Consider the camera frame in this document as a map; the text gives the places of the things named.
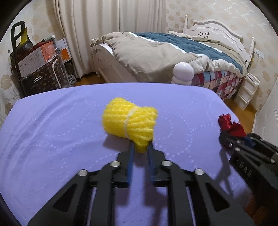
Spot white plastic drawer unit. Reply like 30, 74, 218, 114
234, 73, 260, 110

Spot white wardrobe door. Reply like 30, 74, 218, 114
252, 80, 278, 146

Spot plaid bed sheet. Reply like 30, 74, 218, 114
191, 71, 242, 100

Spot cardboard box with labels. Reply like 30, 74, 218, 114
18, 41, 56, 77

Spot purple table cloth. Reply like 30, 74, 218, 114
1, 83, 252, 225

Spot blue beige duvet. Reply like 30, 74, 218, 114
91, 31, 247, 83

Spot yellow foam net bundle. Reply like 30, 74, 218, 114
102, 98, 158, 153

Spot cream curtain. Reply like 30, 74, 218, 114
52, 0, 166, 78

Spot wall socket strip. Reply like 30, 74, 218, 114
254, 48, 265, 59

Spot orange white small box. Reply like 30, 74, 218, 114
56, 38, 72, 63

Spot dark red ribbon flower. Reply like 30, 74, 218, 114
218, 114, 246, 137

